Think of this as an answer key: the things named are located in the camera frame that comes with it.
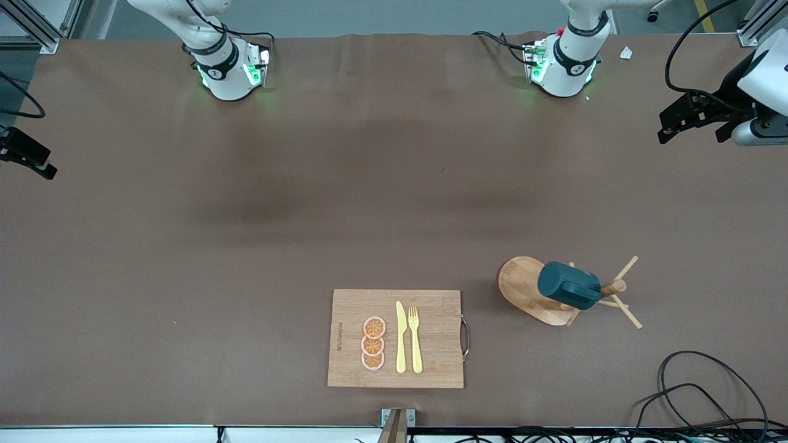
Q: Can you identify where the aluminium frame profile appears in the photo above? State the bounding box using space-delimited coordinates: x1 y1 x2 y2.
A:
0 0 84 55
737 0 788 47

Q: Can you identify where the black cable along table edge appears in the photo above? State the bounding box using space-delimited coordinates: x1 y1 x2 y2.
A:
409 426 788 443

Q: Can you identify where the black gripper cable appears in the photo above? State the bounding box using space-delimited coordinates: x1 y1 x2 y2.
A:
0 71 47 119
664 0 742 114

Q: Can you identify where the wooden mug tree stand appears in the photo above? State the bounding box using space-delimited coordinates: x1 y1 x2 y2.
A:
497 255 644 330

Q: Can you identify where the bamboo cutting board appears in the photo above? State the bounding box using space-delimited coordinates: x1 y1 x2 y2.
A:
327 289 464 389

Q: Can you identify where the black arm base cable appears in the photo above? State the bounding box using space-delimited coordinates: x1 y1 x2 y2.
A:
185 0 276 62
472 31 536 65

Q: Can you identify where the small looped black cable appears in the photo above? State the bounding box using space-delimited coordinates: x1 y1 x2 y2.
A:
631 383 749 443

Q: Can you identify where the yellow plastic fork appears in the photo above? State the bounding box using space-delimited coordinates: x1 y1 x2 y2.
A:
408 306 424 375

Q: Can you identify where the metal table edge bracket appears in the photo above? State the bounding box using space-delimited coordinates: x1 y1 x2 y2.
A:
377 408 417 443

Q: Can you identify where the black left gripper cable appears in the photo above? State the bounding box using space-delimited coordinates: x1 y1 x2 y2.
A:
664 0 742 114

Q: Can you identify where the teal ribbed cup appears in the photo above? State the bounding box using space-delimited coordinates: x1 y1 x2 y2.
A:
537 261 601 311

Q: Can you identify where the white table edge rail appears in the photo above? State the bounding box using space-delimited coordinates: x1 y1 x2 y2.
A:
0 425 382 443

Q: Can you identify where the large looped black cable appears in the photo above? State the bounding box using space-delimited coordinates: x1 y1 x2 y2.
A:
659 351 771 441

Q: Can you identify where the yellow plastic knife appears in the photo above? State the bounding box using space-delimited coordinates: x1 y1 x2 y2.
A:
395 301 408 374

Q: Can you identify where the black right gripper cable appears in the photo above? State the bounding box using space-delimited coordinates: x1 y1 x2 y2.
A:
0 71 47 119

